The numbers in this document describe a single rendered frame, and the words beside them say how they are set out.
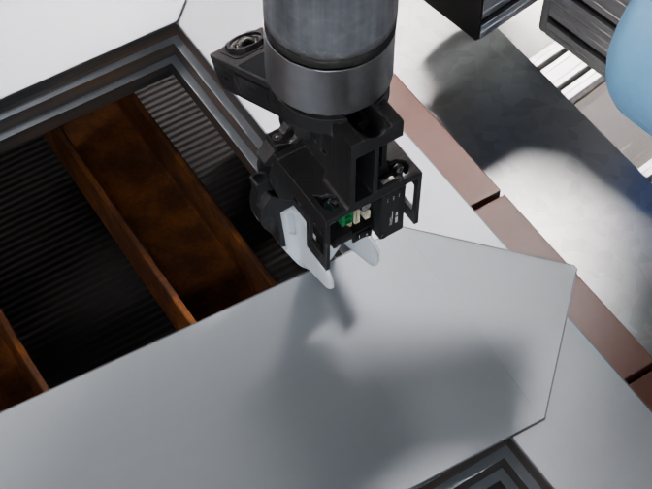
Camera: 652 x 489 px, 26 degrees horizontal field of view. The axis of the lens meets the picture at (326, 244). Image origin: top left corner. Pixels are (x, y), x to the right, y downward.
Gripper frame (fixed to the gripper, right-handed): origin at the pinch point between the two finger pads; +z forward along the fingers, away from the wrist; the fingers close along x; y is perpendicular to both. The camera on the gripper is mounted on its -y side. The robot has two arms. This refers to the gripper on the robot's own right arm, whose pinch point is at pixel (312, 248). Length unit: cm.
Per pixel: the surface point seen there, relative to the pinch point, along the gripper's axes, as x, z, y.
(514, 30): 84, 87, -72
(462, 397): 2.1, 0.6, 15.2
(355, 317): -0.4, 0.6, 6.1
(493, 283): 9.2, 0.6, 9.0
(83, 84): -5.9, 2.4, -24.7
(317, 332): -3.3, 0.6, 5.7
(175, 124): 8, 31, -40
